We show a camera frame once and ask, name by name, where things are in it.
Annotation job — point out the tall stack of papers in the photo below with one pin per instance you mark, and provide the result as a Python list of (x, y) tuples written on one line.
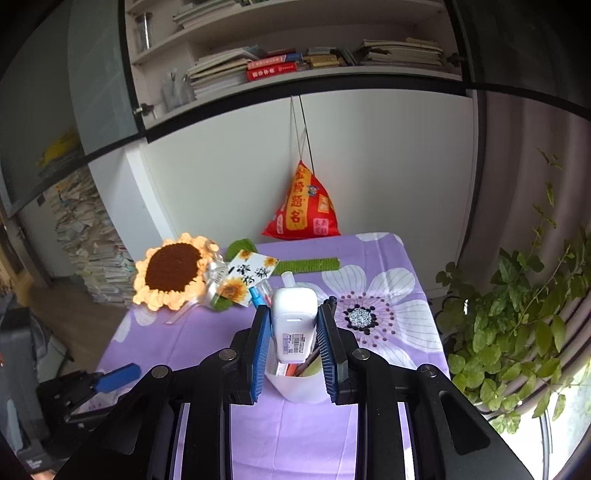
[(92, 240)]

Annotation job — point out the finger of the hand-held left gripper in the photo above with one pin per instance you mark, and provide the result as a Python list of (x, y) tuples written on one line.
[(94, 410), (117, 376)]

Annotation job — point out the stack of flat books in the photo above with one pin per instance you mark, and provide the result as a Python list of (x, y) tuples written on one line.
[(205, 11)]

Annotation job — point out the cabinet door latch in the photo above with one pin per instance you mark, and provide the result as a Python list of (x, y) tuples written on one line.
[(144, 110)]

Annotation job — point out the green leafy plant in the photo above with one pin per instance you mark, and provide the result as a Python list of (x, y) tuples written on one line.
[(512, 323)]

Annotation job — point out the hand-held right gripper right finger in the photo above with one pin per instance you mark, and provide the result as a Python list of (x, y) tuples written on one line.
[(328, 355)]

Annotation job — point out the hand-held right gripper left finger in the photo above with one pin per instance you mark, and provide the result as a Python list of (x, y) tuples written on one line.
[(259, 355)]

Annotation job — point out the frosted glass cabinet door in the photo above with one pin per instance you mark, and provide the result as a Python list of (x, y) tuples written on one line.
[(104, 78)]

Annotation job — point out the stack of worn books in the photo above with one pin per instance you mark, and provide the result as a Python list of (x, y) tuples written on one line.
[(399, 53)]

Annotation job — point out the clear pen holder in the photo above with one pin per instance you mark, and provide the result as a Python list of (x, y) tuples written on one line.
[(178, 92)]

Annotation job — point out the blue pen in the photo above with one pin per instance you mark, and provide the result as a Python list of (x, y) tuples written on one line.
[(255, 298)]

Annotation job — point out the purple floral tablecloth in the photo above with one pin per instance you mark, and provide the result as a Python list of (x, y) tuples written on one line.
[(383, 295)]

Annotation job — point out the glass jar with metal lid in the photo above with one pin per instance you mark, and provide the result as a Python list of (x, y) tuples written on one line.
[(143, 32)]

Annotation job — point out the pile of small books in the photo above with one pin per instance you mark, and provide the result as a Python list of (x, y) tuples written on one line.
[(323, 57)]

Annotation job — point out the dark glass cabinet door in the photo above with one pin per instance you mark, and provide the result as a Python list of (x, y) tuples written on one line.
[(37, 101)]

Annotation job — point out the white bookshelf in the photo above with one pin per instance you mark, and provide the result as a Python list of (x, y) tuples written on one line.
[(295, 32)]

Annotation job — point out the wide white correction tape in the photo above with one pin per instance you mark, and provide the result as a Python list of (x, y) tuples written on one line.
[(294, 318)]

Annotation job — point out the window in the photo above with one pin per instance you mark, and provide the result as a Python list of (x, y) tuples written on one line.
[(572, 415)]

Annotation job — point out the green crochet stem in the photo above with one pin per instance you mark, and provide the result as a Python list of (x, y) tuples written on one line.
[(309, 266)]

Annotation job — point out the translucent white plastic cup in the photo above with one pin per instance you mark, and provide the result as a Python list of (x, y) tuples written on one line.
[(295, 390)]

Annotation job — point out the red triangular hanging pouch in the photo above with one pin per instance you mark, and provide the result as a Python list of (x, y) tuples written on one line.
[(302, 207)]

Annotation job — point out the white ribbon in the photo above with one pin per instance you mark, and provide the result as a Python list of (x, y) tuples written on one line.
[(214, 277)]

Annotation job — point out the yellow object behind glass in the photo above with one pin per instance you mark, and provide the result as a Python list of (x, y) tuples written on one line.
[(60, 150)]

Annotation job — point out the stack of white books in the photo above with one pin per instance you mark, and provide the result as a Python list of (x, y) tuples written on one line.
[(221, 74)]

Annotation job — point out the grey pink curtain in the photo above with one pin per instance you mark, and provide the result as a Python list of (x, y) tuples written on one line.
[(521, 194)]

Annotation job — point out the red book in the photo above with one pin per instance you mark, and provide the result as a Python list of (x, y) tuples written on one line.
[(274, 61), (270, 74)]

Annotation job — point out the sunflower print card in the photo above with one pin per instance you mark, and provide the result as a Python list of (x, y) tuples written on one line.
[(249, 272)]

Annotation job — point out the crochet sunflower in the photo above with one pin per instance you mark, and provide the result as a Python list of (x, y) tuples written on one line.
[(171, 270)]

